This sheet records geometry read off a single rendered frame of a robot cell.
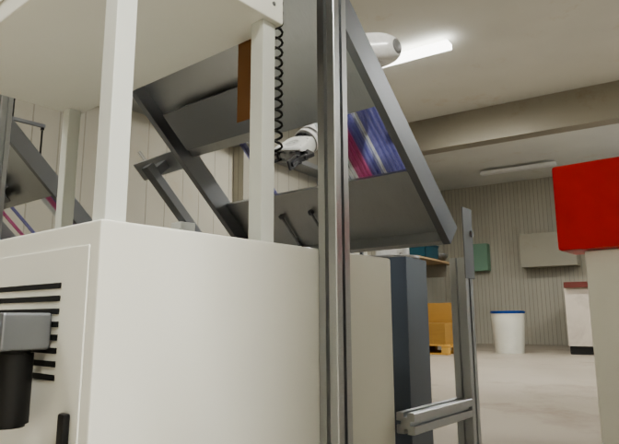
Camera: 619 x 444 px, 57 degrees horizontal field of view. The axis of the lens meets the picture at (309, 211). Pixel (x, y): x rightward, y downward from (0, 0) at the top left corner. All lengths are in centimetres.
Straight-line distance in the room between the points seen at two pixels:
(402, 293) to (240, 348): 114
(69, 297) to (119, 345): 9
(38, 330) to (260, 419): 34
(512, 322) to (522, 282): 287
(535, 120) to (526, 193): 433
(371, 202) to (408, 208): 10
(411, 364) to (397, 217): 62
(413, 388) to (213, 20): 135
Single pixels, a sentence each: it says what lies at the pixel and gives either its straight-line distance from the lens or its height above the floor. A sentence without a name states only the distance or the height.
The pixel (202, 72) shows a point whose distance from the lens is 151.
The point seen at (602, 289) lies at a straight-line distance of 115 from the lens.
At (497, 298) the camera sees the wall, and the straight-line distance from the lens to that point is 1124.
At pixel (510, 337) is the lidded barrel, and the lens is 835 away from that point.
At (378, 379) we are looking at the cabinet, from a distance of 114.
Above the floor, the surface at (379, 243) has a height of 69.
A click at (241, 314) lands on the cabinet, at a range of 85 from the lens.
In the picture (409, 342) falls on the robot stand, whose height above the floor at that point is 42.
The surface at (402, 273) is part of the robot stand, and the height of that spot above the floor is 64.
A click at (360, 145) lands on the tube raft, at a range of 140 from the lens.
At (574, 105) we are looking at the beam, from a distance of 708.
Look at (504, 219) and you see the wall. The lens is 1133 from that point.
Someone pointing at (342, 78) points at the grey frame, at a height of 93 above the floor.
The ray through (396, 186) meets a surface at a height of 82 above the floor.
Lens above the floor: 50
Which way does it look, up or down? 10 degrees up
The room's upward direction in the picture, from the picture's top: straight up
